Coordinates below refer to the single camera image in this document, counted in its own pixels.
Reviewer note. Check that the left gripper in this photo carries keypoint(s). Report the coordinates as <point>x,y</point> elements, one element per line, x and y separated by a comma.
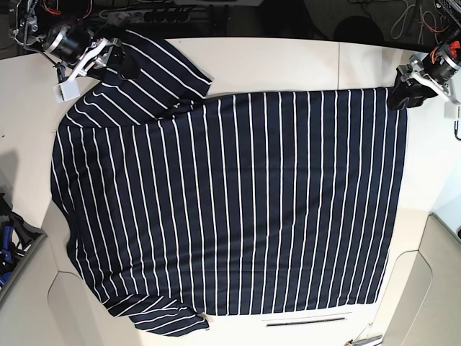
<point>420,80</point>

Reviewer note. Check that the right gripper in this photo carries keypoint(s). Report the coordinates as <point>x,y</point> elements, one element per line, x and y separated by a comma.
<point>95,59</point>

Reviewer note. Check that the navy white striped T-shirt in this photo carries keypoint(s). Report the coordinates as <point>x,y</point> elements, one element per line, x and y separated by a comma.
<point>182,206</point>

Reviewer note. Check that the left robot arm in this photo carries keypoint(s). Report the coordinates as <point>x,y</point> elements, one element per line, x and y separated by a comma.
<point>450,43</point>

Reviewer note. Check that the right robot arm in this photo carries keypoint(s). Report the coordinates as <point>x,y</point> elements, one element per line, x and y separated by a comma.
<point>65,33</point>

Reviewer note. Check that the grey bin with blue items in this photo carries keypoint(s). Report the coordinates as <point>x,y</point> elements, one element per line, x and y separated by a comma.
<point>18,238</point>

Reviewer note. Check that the beige right side panel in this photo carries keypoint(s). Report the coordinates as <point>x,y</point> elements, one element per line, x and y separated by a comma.
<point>421,304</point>

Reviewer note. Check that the metal clip at edge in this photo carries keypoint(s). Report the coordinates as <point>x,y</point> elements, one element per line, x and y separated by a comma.
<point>366,338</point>

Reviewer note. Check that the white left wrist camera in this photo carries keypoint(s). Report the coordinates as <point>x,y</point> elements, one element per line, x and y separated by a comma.
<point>452,111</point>

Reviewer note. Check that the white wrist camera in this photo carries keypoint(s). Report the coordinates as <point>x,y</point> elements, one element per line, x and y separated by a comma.
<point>452,111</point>
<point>66,91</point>

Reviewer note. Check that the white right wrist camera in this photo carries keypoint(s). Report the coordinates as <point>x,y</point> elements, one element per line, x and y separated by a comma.
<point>66,91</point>

